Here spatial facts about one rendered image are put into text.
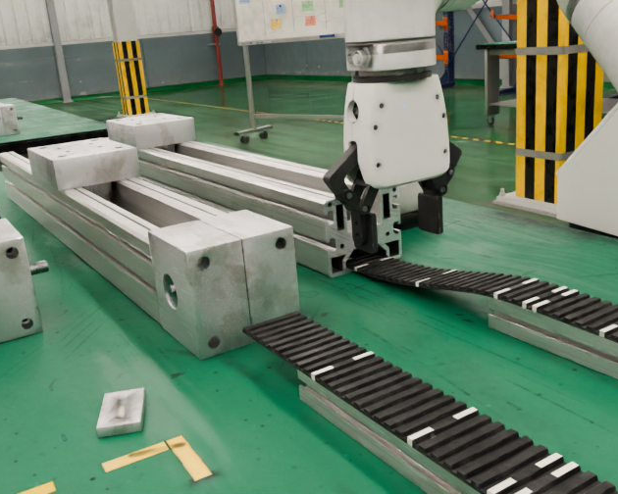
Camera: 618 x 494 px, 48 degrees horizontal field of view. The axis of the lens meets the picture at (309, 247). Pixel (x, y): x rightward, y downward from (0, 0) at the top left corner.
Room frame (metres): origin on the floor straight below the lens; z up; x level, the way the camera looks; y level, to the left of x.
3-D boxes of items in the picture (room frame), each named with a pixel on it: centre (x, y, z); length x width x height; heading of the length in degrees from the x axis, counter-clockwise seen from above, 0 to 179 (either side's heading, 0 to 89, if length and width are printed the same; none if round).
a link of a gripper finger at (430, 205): (0.71, -0.14, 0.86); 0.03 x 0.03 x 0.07; 31
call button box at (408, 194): (0.90, -0.10, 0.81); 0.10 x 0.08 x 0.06; 121
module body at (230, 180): (1.08, 0.14, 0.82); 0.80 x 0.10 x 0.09; 31
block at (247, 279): (0.60, 0.07, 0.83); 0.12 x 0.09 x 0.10; 121
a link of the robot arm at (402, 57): (0.68, -0.09, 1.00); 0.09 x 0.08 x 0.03; 121
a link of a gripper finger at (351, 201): (0.66, -0.05, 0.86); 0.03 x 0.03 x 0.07; 31
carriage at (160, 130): (1.29, 0.27, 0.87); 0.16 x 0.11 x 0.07; 31
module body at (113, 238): (0.98, 0.31, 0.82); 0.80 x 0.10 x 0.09; 31
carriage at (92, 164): (0.98, 0.31, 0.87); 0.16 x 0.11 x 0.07; 31
